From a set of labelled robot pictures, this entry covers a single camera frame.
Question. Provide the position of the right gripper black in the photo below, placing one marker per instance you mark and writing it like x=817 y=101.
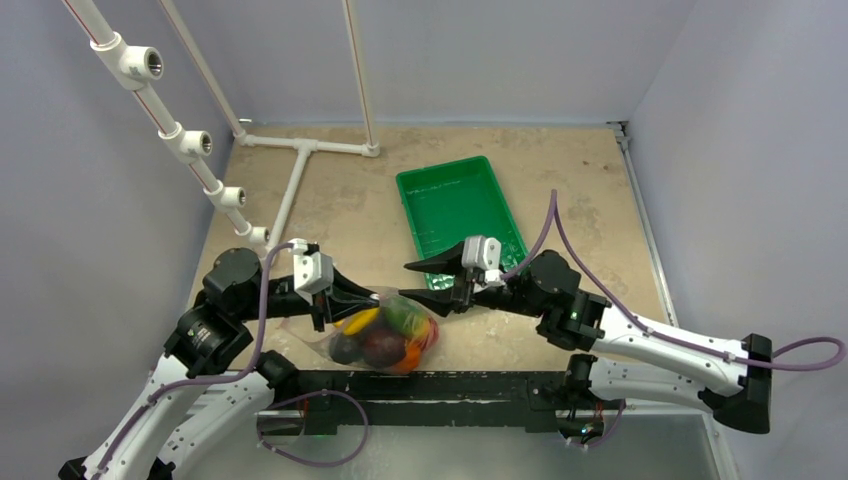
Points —
x=462 y=291

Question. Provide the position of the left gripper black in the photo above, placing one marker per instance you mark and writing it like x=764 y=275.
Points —
x=341 y=299

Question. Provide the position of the yellow bell pepper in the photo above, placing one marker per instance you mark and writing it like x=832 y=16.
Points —
x=357 y=322

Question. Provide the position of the purple eggplant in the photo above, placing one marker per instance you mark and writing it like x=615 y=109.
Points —
x=344 y=350

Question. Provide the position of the green orange mango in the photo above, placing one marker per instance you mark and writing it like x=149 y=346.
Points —
x=406 y=317

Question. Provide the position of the clear zip top bag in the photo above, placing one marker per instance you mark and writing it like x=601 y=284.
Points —
x=371 y=331

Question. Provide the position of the dark red apple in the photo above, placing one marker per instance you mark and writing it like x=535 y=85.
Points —
x=383 y=348

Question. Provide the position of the red tomato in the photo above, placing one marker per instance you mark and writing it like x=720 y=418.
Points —
x=430 y=334

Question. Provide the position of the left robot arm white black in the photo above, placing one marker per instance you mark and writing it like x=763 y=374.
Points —
x=214 y=372

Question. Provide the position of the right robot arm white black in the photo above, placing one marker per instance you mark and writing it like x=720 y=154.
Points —
x=662 y=351

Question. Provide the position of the green plastic tray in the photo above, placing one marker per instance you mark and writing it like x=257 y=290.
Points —
x=449 y=202

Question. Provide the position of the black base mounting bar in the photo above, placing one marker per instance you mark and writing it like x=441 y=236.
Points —
x=535 y=401

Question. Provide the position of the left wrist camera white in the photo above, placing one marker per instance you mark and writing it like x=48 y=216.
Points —
x=313 y=271

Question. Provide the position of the aluminium frame rail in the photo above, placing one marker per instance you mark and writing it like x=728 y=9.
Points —
x=350 y=206

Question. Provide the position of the white PVC pipe frame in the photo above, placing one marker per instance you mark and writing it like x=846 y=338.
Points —
x=136 y=68

